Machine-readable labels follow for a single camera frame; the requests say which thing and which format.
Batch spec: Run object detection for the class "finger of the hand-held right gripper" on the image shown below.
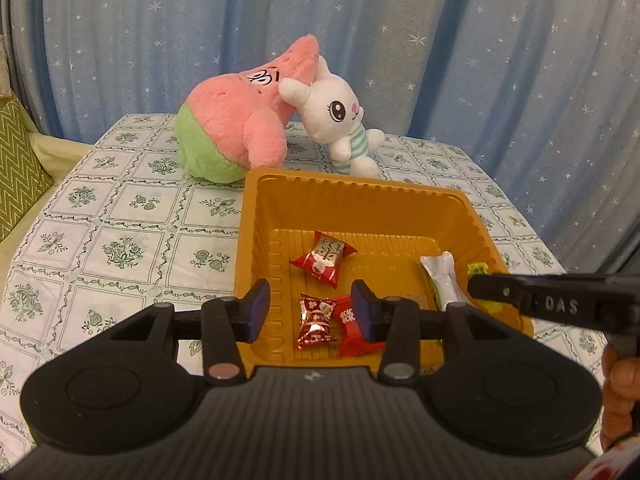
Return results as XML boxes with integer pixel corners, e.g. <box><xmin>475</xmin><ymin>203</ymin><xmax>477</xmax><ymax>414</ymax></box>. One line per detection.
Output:
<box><xmin>467</xmin><ymin>272</ymin><xmax>532</xmax><ymax>317</ymax></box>

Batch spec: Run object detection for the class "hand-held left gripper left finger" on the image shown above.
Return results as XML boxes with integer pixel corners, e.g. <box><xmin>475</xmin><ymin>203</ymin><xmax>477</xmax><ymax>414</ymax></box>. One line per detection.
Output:
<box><xmin>107</xmin><ymin>278</ymin><xmax>271</xmax><ymax>387</ymax></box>

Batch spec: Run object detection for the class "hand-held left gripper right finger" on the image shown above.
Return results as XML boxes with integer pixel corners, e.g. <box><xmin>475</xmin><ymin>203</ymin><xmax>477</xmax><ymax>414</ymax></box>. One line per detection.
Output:
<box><xmin>351</xmin><ymin>280</ymin><xmax>506</xmax><ymax>386</ymax></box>

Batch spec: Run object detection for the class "red packet with white print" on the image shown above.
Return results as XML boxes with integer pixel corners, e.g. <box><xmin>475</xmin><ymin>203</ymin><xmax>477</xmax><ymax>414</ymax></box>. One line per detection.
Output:
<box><xmin>332</xmin><ymin>296</ymin><xmax>387</xmax><ymax>359</ymax></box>

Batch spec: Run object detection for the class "shiny red foil candy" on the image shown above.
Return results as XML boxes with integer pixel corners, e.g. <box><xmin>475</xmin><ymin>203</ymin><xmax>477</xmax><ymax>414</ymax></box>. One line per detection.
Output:
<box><xmin>297</xmin><ymin>294</ymin><xmax>337</xmax><ymax>350</ymax></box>

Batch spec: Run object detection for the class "silver foil wrapper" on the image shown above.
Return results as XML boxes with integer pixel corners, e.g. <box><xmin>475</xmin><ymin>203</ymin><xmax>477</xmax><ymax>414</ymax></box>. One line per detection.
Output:
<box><xmin>420</xmin><ymin>251</ymin><xmax>473</xmax><ymax>311</ymax></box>

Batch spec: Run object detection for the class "orange plastic tray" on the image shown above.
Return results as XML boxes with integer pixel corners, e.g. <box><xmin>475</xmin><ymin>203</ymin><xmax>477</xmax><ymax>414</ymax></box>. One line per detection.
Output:
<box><xmin>234</xmin><ymin>167</ymin><xmax>536</xmax><ymax>367</ymax></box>

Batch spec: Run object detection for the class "large red gold packet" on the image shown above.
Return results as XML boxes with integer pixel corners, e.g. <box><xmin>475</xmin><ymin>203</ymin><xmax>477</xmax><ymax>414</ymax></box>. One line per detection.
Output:
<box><xmin>290</xmin><ymin>231</ymin><xmax>358</xmax><ymax>289</ymax></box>

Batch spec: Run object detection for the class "person's right hand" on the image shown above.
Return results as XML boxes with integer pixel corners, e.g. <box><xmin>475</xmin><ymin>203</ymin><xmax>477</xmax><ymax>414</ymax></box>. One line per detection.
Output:
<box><xmin>600</xmin><ymin>345</ymin><xmax>640</xmax><ymax>453</ymax></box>

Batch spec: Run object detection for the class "green floral patterned tablecloth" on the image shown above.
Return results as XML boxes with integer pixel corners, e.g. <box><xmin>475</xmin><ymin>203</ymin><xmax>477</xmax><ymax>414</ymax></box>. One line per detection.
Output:
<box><xmin>0</xmin><ymin>112</ymin><xmax>608</xmax><ymax>461</ymax></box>

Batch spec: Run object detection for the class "pink star plush toy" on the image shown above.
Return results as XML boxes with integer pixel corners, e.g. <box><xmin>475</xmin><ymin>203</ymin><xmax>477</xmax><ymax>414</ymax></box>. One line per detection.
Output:
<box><xmin>174</xmin><ymin>34</ymin><xmax>321</xmax><ymax>185</ymax></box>

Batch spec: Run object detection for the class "white rabbit plush toy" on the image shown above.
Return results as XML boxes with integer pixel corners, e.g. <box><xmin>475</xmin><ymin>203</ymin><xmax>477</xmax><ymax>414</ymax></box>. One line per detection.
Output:
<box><xmin>278</xmin><ymin>55</ymin><xmax>386</xmax><ymax>180</ymax></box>

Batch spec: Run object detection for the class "blue starry curtain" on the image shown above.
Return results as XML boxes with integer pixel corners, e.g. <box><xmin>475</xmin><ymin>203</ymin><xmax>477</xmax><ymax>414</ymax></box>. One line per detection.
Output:
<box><xmin>10</xmin><ymin>0</ymin><xmax>640</xmax><ymax>271</ymax></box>

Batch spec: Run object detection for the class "light green sofa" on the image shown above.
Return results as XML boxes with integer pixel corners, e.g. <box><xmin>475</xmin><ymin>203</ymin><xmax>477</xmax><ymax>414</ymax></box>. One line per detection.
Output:
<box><xmin>0</xmin><ymin>130</ymin><xmax>96</xmax><ymax>261</ymax></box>

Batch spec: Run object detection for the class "green zigzag cushion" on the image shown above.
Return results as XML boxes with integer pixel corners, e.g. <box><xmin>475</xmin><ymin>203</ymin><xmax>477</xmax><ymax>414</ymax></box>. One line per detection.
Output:
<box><xmin>0</xmin><ymin>97</ymin><xmax>53</xmax><ymax>242</ymax></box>

